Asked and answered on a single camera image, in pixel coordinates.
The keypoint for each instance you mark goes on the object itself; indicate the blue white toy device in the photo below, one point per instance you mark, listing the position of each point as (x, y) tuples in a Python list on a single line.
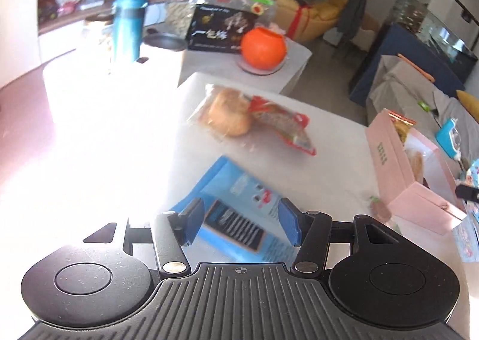
[(447, 137)]

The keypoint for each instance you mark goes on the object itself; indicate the white side table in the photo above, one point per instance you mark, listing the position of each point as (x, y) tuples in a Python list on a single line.
[(209, 63)]

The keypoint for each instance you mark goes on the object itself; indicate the orange crinkled snack packet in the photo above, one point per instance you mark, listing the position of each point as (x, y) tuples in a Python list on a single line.
[(402, 125)]

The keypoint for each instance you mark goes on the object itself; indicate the grey covered sofa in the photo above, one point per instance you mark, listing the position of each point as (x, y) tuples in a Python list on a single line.
[(396, 89)]

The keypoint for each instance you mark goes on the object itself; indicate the dark hanging coat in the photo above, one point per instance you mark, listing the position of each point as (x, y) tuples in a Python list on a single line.
[(353, 6)]

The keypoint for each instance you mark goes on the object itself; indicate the blue snack bag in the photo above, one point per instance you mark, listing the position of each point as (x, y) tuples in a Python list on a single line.
[(239, 190)]

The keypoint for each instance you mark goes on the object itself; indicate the yellow sofa red ribbon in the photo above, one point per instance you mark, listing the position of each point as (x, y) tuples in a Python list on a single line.
[(322, 18)]

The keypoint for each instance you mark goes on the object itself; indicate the red snack packet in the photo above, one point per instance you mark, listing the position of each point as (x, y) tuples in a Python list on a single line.
[(284, 124)]

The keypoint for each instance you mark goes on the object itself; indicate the green yellow snack bag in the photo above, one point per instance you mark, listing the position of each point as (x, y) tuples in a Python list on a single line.
[(258, 8)]

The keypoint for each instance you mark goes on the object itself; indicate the orange pumpkin bowl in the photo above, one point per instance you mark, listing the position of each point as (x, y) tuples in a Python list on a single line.
[(262, 49)]

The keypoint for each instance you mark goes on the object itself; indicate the cream woven tablecloth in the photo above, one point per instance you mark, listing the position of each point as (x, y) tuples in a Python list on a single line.
[(336, 160)]

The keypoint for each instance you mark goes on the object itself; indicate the small green toy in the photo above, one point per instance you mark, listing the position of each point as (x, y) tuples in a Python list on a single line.
[(424, 105)]

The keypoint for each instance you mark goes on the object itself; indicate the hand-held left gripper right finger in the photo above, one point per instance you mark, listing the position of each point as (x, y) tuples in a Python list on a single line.
[(290, 222)]

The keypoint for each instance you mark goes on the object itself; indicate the blue thermos bottle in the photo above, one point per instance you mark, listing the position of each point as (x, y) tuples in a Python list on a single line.
[(127, 29)]

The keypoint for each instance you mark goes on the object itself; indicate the colourful cartoon card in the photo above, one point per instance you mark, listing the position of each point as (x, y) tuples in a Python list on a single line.
[(473, 169)]

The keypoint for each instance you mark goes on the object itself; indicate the orange stick toy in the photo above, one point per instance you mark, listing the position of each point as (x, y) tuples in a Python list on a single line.
[(415, 67)]

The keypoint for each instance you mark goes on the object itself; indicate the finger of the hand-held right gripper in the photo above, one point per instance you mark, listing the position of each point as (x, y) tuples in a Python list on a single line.
[(469, 192)]

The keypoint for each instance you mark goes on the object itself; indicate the red green small packet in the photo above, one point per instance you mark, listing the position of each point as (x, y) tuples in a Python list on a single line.
[(380, 206)]

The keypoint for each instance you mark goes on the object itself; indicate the round bun clear packet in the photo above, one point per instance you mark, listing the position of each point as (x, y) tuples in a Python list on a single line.
[(228, 115)]

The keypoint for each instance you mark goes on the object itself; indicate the blue bunny print card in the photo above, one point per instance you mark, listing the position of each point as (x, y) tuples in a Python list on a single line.
[(467, 239)]

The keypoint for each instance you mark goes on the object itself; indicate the dark blue cabinet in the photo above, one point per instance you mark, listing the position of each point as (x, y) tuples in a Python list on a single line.
[(378, 63)]

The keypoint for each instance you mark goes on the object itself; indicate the pink round coaster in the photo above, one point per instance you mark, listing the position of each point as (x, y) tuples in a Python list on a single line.
[(262, 71)]

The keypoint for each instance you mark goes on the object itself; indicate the black round dish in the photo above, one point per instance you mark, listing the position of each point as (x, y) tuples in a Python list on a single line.
[(164, 42)]

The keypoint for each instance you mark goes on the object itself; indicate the glass aquarium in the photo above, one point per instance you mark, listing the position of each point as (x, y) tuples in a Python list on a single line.
[(430, 21)]

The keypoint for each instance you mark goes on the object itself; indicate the pink gift box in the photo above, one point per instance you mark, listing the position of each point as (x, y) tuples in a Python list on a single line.
[(385, 160)]

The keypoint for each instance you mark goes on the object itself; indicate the black snack box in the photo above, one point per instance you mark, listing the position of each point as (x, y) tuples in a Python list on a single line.
[(213, 31)]

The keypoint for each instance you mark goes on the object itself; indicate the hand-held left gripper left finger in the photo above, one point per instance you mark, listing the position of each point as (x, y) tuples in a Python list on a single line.
[(192, 222)]

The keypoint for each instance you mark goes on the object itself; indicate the yellow cushion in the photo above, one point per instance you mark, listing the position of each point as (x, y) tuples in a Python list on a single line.
[(469, 100)]

